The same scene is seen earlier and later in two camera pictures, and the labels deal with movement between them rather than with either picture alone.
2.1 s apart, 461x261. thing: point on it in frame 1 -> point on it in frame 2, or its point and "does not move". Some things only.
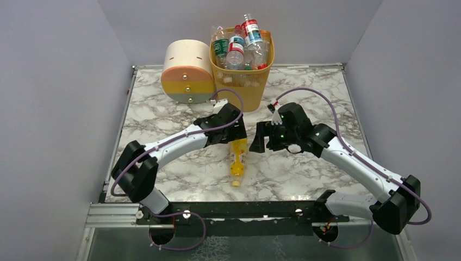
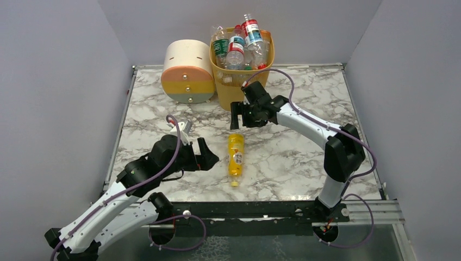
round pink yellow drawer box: x=188 y=75 does not move
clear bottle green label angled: x=220 y=45 does not move
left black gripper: x=237 y=129 -> x=196 y=156
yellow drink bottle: x=238 y=153 does not move
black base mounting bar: x=250 y=218 does not move
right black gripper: x=267 y=135 -> x=245 y=114
